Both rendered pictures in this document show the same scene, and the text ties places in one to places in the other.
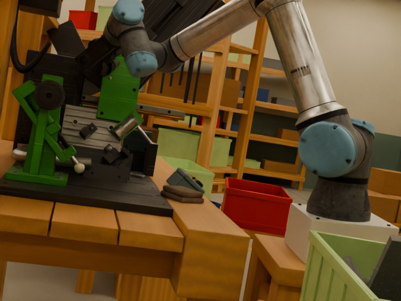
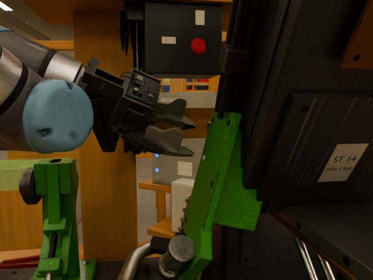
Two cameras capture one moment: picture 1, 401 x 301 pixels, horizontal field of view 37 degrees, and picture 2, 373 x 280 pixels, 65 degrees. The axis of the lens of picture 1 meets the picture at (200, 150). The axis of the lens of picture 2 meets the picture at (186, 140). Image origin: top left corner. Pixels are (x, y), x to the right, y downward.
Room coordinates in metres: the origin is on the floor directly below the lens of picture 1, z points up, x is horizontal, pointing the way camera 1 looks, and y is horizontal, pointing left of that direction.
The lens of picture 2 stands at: (1.83, -0.17, 1.28)
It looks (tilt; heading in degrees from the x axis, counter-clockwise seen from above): 7 degrees down; 93
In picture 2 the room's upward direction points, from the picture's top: straight up
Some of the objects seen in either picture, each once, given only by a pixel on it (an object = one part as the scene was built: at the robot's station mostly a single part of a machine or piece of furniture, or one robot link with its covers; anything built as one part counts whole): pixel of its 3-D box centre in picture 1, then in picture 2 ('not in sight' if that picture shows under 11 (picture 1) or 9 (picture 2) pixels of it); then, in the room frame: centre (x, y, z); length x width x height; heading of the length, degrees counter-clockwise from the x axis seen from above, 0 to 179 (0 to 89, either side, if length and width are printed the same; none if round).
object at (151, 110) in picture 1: (125, 106); (329, 213); (2.03, 0.28, 1.11); 0.39 x 0.16 x 0.03; 102
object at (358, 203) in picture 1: (340, 194); not in sight; (1.42, -0.35, 1.01); 0.15 x 0.15 x 0.10
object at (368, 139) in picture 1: (346, 146); not in sight; (1.42, -0.34, 1.12); 0.13 x 0.12 x 0.14; 154
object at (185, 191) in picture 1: (182, 193); not in sight; (1.61, 0.03, 0.91); 0.10 x 0.08 x 0.03; 40
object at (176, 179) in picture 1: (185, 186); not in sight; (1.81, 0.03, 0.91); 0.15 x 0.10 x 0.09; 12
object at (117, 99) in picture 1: (119, 88); (227, 176); (1.87, 0.28, 1.17); 0.13 x 0.12 x 0.20; 12
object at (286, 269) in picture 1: (327, 266); not in sight; (1.43, -0.35, 0.83); 0.32 x 0.32 x 0.04; 6
